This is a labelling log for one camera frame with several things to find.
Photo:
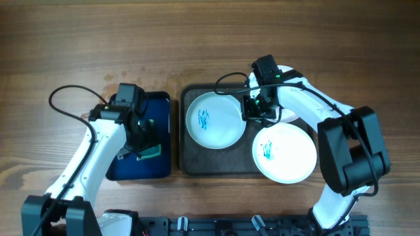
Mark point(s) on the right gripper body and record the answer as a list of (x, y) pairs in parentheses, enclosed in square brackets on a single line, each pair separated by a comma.
[(256, 108)]

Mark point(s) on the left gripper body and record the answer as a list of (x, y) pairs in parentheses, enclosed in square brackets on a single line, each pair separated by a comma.
[(146, 136)]

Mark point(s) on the green yellow sponge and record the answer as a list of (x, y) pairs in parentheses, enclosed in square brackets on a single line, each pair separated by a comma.
[(150, 146)]

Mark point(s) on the white plate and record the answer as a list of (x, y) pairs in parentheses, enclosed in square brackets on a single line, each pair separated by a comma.
[(284, 153), (214, 121), (282, 115)]

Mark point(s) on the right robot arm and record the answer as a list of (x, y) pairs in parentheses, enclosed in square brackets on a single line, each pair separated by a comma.
[(303, 128)]

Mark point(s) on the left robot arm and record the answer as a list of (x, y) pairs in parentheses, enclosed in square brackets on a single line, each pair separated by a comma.
[(116, 129)]

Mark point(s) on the black water tray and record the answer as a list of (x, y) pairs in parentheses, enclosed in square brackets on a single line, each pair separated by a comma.
[(132, 168)]

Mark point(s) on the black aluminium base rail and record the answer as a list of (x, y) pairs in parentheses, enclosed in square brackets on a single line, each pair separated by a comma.
[(293, 225)]

